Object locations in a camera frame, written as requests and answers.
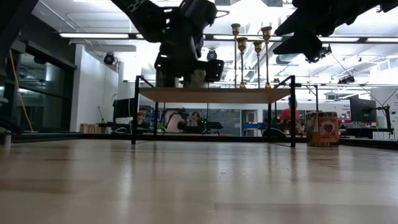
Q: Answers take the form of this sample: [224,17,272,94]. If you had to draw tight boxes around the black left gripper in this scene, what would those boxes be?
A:
[154,21,226,83]

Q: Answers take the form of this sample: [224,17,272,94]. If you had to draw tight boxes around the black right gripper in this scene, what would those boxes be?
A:
[272,0,386,62]

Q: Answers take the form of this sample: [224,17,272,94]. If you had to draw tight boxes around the tall brass candle stick holder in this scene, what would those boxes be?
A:
[260,26,274,89]
[230,22,242,89]

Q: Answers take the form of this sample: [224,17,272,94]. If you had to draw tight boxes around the short brass candle stick holder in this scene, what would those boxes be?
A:
[252,40,264,89]
[236,36,249,89]

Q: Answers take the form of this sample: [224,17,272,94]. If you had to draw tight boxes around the heart label tin can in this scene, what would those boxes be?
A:
[306,111,340,147]

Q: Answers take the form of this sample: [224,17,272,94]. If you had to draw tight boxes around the black ceiling spotlights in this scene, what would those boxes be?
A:
[306,44,333,64]

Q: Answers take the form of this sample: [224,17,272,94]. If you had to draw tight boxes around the person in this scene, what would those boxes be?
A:
[186,111,203,128]
[133,109,150,130]
[278,96,304,134]

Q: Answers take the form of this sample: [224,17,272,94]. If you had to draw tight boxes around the black background robot rig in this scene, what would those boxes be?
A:
[161,107,224,135]

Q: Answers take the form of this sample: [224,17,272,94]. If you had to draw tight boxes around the black monitor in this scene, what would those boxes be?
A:
[112,98,136,127]
[348,94,377,124]

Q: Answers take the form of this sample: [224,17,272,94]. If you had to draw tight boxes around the blue box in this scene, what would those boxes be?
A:
[242,121,265,130]

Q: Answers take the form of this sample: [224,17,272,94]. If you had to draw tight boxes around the long ceiling light strip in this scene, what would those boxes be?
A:
[58,32,398,44]

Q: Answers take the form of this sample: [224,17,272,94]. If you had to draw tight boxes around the wooden blocks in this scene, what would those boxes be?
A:
[80,123,106,134]

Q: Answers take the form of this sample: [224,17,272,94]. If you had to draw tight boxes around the wooden shelf black metal frame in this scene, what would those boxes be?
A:
[130,74,296,149]

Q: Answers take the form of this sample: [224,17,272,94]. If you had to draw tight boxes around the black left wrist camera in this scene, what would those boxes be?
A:
[181,0,218,29]

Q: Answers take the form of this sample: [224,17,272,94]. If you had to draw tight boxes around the black table frame rails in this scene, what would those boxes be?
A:
[12,132,398,150]

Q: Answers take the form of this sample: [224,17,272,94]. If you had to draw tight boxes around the yellow cable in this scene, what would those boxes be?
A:
[8,49,35,133]

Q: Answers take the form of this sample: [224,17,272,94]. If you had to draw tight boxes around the small grey post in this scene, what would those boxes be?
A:
[1,130,13,147]

